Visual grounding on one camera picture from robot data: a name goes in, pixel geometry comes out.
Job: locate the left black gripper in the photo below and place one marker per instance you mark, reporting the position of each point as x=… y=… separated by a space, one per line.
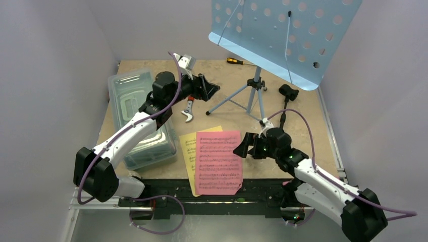
x=202 y=89

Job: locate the yellow sheet music page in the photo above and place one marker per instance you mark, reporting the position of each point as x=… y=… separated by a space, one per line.
x=188 y=146

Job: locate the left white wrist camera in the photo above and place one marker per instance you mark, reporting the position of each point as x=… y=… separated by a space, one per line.
x=186 y=64

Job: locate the black microphone stand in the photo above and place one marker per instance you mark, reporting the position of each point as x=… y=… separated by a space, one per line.
x=289 y=94

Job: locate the red handled adjustable wrench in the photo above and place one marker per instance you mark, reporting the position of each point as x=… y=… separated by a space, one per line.
x=188 y=109

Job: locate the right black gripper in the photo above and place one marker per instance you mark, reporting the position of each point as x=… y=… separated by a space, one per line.
x=251 y=145

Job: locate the clear plastic storage box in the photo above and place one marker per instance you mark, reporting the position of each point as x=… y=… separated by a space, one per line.
x=128 y=91

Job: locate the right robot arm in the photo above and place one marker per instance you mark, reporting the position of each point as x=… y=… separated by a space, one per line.
x=356 y=212

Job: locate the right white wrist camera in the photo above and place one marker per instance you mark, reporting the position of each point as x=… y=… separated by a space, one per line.
x=265 y=126

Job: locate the black yellow screwdriver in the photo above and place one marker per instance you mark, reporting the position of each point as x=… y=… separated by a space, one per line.
x=237 y=62

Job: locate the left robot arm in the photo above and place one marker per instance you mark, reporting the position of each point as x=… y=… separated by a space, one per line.
x=94 y=171

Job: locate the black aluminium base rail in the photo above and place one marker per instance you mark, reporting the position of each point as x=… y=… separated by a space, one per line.
x=166 y=197

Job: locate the pink sheet music page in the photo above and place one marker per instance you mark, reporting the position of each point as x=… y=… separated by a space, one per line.
x=218 y=171

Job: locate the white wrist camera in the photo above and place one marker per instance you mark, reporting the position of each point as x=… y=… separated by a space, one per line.
x=186 y=64
x=265 y=126

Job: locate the blue perforated music stand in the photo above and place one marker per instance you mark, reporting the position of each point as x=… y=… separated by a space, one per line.
x=294 y=40

